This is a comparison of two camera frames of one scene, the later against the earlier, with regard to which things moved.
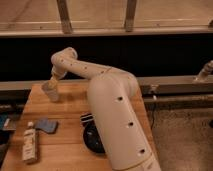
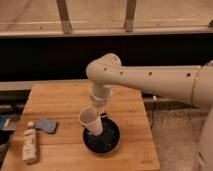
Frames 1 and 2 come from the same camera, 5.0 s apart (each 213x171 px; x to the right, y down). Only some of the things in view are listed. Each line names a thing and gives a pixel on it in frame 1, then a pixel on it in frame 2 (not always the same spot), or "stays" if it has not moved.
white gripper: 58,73 to 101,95
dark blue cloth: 47,124 stays
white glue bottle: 29,143 stays
